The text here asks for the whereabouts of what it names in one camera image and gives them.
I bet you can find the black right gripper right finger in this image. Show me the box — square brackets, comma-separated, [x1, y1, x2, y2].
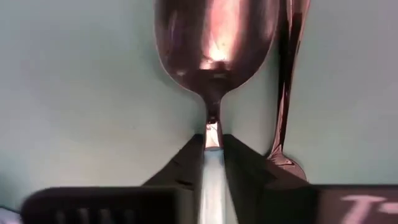
[222, 133, 398, 224]

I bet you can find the light blue handle spoon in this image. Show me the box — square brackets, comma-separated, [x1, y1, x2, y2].
[154, 0, 239, 224]

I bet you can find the all steel spoon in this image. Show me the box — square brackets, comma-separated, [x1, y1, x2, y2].
[266, 0, 312, 183]

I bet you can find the green table mat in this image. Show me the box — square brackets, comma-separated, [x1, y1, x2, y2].
[0, 0, 398, 215]

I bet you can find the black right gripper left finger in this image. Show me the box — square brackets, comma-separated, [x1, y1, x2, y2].
[21, 133, 206, 224]

